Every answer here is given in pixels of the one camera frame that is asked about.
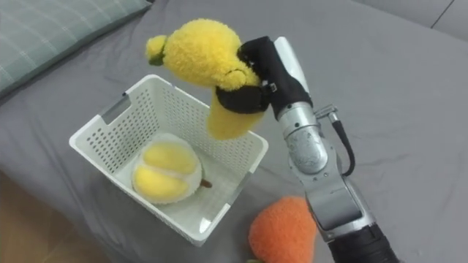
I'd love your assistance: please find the orange fruit soft toy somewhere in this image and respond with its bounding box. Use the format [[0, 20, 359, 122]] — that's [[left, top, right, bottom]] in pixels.
[[246, 196, 318, 263]]

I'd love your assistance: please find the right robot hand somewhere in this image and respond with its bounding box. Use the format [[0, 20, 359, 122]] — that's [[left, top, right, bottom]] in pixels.
[[215, 35, 314, 121]]

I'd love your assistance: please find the green checked pillow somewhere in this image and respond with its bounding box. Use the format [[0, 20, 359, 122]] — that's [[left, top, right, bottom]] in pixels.
[[0, 0, 154, 99]]

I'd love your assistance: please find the grey bed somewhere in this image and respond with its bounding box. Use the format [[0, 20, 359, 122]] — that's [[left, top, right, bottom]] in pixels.
[[0, 0, 468, 263]]

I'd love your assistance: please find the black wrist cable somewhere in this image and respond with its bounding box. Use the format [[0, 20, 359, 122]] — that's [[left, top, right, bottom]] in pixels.
[[314, 104, 357, 178]]

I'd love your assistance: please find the white perforated plastic basket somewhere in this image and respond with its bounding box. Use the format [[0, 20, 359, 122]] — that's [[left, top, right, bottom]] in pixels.
[[68, 74, 270, 248]]

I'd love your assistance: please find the yellow durian soft toy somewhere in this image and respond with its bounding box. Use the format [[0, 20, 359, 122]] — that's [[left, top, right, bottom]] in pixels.
[[131, 132, 214, 205]]

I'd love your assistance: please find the yellow banana soft toy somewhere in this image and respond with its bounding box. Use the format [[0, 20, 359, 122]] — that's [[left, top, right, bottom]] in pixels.
[[145, 18, 265, 141]]

